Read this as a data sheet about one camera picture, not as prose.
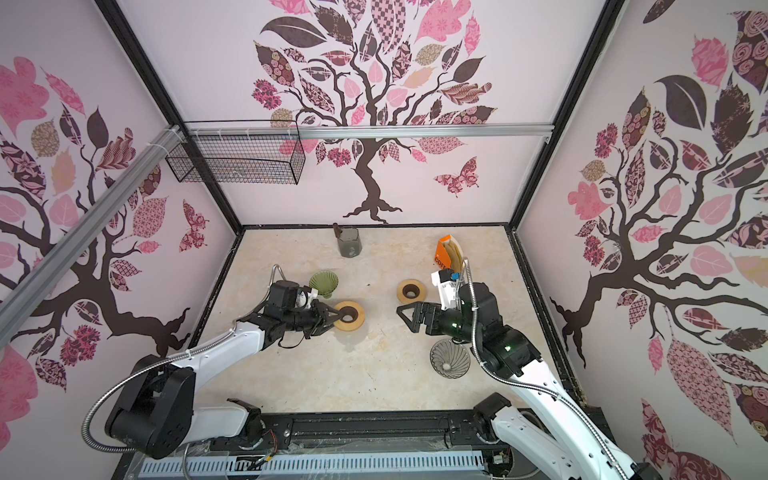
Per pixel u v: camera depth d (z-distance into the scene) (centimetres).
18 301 50
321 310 77
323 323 76
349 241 103
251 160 122
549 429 45
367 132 92
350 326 83
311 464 70
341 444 73
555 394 44
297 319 73
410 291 100
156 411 42
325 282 100
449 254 100
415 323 60
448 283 63
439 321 61
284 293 68
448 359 83
